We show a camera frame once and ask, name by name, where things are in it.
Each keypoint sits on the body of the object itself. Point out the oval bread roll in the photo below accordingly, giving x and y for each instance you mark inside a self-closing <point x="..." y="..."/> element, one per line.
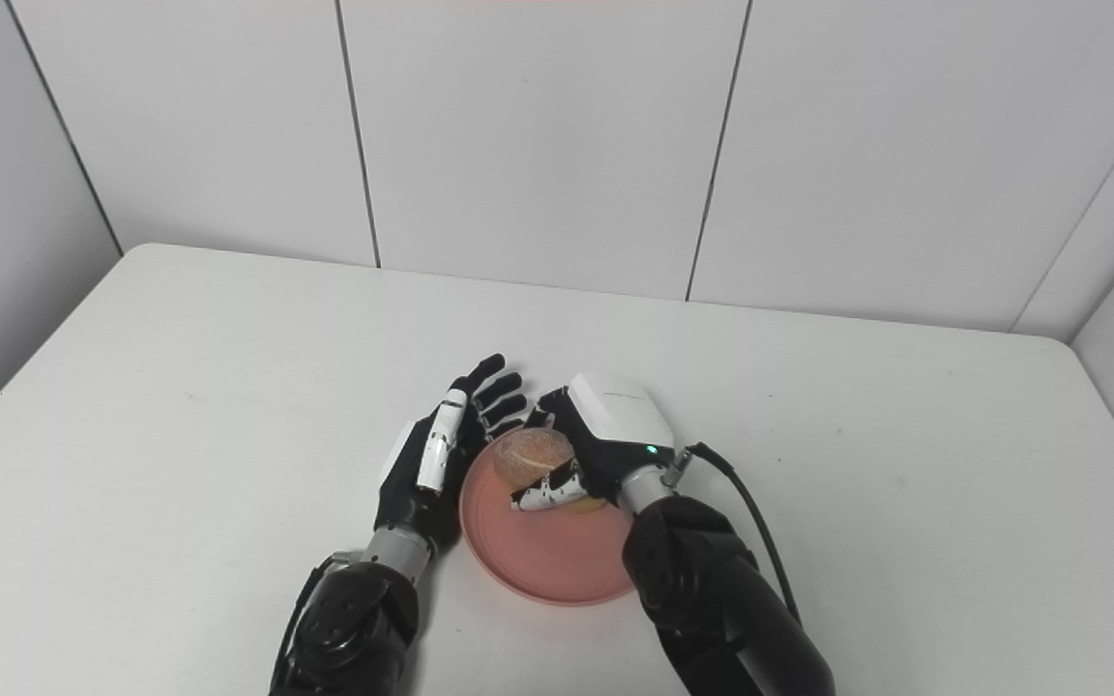
<point x="533" y="456"/>

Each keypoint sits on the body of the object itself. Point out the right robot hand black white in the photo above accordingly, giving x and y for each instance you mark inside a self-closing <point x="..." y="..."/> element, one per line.
<point x="605" y="440"/>

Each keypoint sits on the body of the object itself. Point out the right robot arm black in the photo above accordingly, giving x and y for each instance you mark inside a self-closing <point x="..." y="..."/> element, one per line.
<point x="712" y="599"/>

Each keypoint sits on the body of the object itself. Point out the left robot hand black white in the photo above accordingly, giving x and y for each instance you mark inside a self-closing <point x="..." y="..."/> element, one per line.
<point x="436" y="454"/>

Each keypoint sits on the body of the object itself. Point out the pink round plate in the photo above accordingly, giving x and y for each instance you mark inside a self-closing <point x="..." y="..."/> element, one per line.
<point x="538" y="551"/>

